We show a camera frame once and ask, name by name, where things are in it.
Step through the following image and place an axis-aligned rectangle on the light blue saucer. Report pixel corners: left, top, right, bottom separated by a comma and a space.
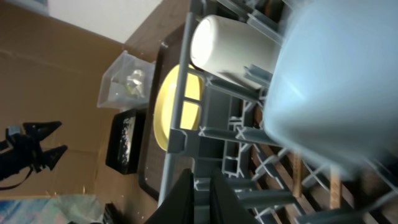
263, 0, 397, 175

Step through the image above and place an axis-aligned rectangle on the grey dishwasher rack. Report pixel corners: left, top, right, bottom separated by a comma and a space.
159, 1, 397, 223

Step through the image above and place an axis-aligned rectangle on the pale green cup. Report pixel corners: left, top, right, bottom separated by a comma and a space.
190, 15, 279, 90

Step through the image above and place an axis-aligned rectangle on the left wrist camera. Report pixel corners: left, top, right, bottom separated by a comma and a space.
6, 125, 24, 139

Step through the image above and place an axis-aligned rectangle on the black plastic tray bin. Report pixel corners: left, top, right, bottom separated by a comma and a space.
105, 109, 146, 175

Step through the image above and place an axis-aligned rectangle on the clear plastic bin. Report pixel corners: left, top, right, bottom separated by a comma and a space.
97, 50, 155, 110

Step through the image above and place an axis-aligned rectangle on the yellow plate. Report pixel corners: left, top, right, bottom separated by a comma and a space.
153, 65, 203, 151

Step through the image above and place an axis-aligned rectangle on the cardboard box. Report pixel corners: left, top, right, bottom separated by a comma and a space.
1, 2, 157, 223

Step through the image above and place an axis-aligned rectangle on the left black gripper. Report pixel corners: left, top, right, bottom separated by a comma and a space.
1, 121, 68, 180

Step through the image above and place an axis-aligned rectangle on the rice pile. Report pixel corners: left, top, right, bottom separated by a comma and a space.
119, 117, 136, 166

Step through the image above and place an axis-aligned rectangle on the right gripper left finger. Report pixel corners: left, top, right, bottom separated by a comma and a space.
145, 169, 194, 224

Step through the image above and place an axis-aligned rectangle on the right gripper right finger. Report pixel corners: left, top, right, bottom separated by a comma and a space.
209, 169, 258, 224

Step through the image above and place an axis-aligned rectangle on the dark brown serving tray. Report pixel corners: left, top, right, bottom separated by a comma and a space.
137, 42, 181, 200

